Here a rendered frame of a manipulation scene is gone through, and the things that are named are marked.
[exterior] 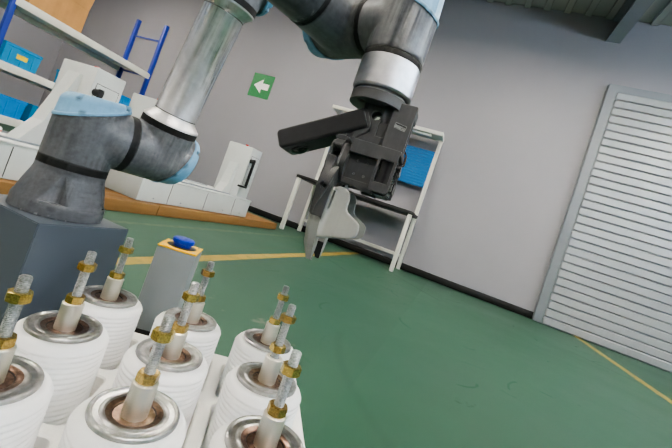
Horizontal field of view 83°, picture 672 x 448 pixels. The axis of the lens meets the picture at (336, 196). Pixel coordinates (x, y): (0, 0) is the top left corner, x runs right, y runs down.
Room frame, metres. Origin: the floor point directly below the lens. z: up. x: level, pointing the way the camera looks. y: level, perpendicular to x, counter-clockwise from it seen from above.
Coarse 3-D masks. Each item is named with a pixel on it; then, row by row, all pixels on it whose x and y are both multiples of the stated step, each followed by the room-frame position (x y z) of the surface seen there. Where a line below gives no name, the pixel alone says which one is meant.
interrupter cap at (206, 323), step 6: (168, 312) 0.56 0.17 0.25; (174, 312) 0.57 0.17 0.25; (180, 312) 0.58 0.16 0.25; (204, 318) 0.59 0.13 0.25; (210, 318) 0.60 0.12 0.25; (192, 324) 0.56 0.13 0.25; (198, 324) 0.57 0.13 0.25; (204, 324) 0.57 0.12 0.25; (210, 324) 0.58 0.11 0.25; (216, 324) 0.58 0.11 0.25; (192, 330) 0.54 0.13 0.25; (198, 330) 0.54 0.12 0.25; (204, 330) 0.55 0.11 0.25; (210, 330) 0.56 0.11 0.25
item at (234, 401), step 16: (224, 384) 0.46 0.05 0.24; (240, 384) 0.45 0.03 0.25; (224, 400) 0.45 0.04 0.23; (240, 400) 0.43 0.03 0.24; (256, 400) 0.43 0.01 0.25; (288, 400) 0.45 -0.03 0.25; (224, 416) 0.44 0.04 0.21; (240, 416) 0.43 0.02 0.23; (288, 416) 0.45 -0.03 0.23; (208, 432) 0.46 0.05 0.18
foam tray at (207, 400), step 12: (144, 336) 0.63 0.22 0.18; (216, 360) 0.63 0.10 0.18; (108, 372) 0.50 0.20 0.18; (216, 372) 0.60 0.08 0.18; (96, 384) 0.49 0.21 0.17; (108, 384) 0.48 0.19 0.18; (204, 384) 0.56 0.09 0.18; (216, 384) 0.56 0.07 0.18; (204, 396) 0.52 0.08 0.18; (216, 396) 0.53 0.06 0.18; (204, 408) 0.50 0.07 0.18; (192, 420) 0.47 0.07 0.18; (204, 420) 0.48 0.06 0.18; (300, 420) 0.55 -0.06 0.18; (48, 432) 0.38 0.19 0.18; (60, 432) 0.39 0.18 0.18; (192, 432) 0.45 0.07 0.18; (204, 432) 0.46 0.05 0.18; (300, 432) 0.52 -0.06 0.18; (36, 444) 0.37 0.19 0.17; (48, 444) 0.37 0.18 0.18; (192, 444) 0.43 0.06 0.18
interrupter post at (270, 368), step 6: (270, 354) 0.48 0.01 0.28; (264, 360) 0.47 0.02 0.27; (270, 360) 0.46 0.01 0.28; (276, 360) 0.47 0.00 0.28; (282, 360) 0.47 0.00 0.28; (264, 366) 0.47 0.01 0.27; (270, 366) 0.46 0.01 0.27; (276, 366) 0.47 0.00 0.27; (264, 372) 0.47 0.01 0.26; (270, 372) 0.46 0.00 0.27; (276, 372) 0.47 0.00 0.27; (258, 378) 0.47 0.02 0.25; (264, 378) 0.46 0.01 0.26; (270, 378) 0.46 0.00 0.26; (276, 378) 0.47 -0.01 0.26; (270, 384) 0.47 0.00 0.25
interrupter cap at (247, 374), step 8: (240, 368) 0.47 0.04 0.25; (248, 368) 0.48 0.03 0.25; (256, 368) 0.49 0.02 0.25; (240, 376) 0.45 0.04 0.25; (248, 376) 0.46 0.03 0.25; (256, 376) 0.48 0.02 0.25; (280, 376) 0.49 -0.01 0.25; (248, 384) 0.44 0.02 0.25; (256, 384) 0.45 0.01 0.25; (264, 384) 0.46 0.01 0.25; (256, 392) 0.44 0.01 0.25; (264, 392) 0.44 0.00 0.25; (272, 392) 0.45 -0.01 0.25
